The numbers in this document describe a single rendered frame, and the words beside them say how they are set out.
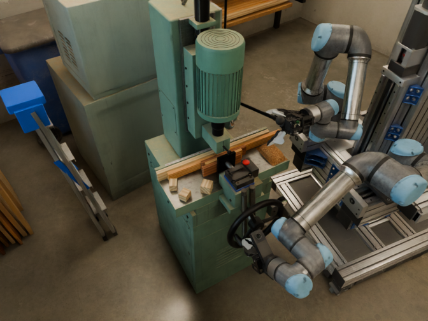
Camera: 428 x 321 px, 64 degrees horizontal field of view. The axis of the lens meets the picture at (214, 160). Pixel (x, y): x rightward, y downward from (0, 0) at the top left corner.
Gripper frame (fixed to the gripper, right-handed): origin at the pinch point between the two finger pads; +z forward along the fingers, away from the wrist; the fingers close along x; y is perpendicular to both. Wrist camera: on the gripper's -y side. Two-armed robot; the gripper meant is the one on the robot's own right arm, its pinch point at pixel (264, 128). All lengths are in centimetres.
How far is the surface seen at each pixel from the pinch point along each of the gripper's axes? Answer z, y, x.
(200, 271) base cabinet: 30, -24, 87
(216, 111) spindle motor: 17.7, -6.1, -11.2
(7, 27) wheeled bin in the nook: 80, -198, -34
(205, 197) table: 27.3, -6.8, 26.3
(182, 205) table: 37.9, -7.2, 25.6
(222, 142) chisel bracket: 12.7, -13.4, 7.1
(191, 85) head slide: 19.5, -22.2, -17.9
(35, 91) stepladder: 76, -69, -18
